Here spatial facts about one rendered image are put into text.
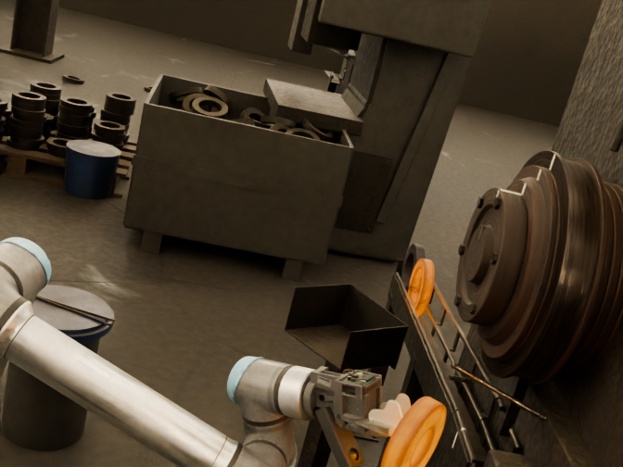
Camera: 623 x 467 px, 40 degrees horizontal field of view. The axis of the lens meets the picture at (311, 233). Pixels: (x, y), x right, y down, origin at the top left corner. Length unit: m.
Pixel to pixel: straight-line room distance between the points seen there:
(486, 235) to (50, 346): 0.84
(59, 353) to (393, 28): 3.06
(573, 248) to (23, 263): 0.98
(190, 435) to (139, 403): 0.10
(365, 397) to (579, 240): 0.48
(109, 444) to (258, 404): 1.35
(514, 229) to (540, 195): 0.09
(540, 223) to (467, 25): 2.78
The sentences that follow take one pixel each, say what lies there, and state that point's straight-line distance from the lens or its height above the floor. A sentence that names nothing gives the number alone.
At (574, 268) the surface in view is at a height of 1.20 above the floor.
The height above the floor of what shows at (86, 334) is 0.42.
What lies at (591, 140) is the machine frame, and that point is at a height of 1.36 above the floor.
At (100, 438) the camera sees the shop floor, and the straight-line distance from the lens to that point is 2.86.
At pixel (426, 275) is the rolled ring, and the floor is 0.74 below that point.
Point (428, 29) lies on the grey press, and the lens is 4.28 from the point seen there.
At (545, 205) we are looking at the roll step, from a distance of 1.65.
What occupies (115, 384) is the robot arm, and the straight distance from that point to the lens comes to 1.47.
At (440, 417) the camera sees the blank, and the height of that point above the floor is 0.95.
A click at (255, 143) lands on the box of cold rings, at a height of 0.66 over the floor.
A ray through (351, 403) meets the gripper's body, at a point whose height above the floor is 0.93.
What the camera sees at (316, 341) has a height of 0.59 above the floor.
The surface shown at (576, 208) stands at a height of 1.29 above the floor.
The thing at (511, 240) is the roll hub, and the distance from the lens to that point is 1.63.
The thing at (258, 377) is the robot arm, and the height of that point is 0.89.
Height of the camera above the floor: 1.63
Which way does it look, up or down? 19 degrees down
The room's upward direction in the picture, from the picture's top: 14 degrees clockwise
